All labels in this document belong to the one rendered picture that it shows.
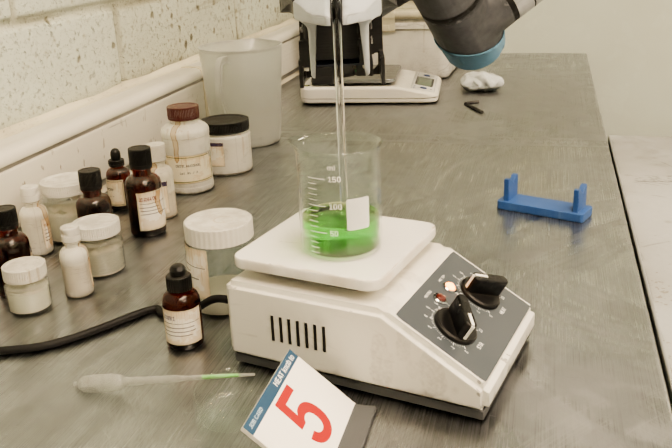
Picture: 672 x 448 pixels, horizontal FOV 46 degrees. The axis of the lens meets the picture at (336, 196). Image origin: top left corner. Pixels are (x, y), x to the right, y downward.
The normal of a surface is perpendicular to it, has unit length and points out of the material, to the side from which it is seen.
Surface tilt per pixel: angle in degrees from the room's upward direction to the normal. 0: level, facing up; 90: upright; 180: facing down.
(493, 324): 30
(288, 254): 0
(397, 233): 0
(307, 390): 40
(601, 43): 90
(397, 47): 93
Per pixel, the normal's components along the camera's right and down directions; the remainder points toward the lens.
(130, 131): 0.97, 0.04
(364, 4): 0.48, -0.59
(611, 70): -0.25, 0.32
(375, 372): -0.45, 0.30
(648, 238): -0.04, -0.95
